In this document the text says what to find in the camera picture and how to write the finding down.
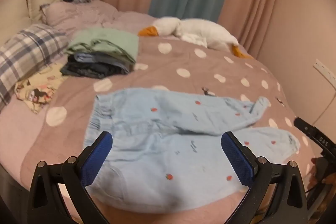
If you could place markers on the blue folded garment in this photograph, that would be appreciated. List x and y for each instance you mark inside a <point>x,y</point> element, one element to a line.
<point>89,57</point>

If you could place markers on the plaid pillow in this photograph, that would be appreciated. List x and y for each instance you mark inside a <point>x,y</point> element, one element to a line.
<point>26,50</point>

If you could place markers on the mauve polka dot blanket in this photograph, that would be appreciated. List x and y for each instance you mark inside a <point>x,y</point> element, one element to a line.
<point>183,61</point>

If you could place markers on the pink bed sheet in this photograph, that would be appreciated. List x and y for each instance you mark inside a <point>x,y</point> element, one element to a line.
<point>18,134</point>

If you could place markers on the cartoon print cloth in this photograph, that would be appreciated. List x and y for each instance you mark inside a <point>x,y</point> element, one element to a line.
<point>36,92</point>

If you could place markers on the green folded garment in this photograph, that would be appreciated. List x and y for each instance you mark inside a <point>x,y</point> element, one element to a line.
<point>110,37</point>

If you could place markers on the white wall socket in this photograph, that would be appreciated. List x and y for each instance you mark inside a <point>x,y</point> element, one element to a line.
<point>323,69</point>

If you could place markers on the light blue strawberry print pants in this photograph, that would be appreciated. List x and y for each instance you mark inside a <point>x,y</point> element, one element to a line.
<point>157,155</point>

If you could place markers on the dark folded garment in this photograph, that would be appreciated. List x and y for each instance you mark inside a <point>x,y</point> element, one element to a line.
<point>86,70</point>

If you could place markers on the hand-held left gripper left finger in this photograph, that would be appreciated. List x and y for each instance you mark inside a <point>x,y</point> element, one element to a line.
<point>97,155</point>

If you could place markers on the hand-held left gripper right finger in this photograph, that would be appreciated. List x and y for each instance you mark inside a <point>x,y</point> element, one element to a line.
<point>236,158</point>

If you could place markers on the white goose plush toy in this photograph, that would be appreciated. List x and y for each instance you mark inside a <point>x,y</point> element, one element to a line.
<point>204,29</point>

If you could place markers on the pink crumpled duvet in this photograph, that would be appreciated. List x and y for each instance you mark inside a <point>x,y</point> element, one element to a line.
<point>73,14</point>

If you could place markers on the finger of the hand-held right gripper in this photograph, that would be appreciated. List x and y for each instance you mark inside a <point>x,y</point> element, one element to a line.
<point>303,125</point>

